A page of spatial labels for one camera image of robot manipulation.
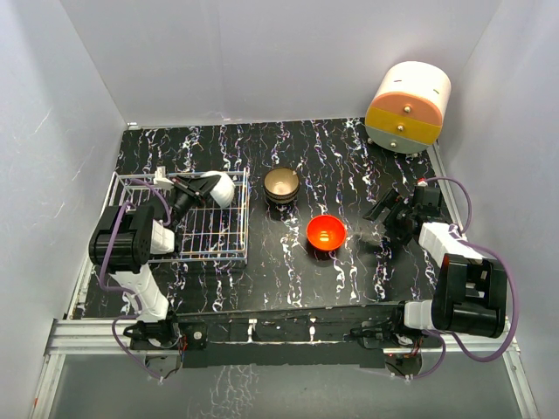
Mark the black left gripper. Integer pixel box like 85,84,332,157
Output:
169,175,223,229

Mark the white wire dish rack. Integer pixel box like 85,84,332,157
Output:
104,167,250,264

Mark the white ceramic bowl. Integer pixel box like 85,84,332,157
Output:
201,170,235,209

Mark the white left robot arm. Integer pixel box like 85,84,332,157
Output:
88,174,221,348

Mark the orange plastic bowl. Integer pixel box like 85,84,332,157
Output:
307,215,347,251

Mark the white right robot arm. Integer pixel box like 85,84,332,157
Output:
363,186,507,347

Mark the brown patterned ceramic bowl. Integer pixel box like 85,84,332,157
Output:
263,167,300,204

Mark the pastel round drawer cabinet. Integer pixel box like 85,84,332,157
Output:
364,61,452,155

